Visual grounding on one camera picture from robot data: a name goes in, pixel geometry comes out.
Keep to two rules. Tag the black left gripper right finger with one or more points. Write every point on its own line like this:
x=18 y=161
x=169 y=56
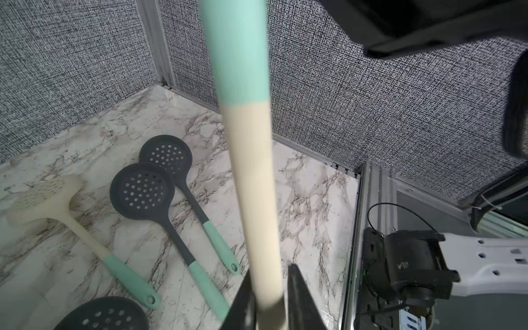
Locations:
x=302 y=312

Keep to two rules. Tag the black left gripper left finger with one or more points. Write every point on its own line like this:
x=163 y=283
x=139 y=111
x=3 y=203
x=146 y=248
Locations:
x=243 y=311

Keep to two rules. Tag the cream skimmer mint handle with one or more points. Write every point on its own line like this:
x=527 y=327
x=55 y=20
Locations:
x=109 y=312

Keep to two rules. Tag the grey skimmer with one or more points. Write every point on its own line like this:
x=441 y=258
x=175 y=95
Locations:
x=175 y=157
x=144 y=191

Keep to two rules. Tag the grey skimmer back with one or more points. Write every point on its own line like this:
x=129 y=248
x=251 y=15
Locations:
x=175 y=157

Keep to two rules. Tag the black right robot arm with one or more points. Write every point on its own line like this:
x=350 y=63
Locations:
x=415 y=268

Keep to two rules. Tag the cream slotted spatula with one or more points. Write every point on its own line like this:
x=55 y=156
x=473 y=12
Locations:
x=51 y=200

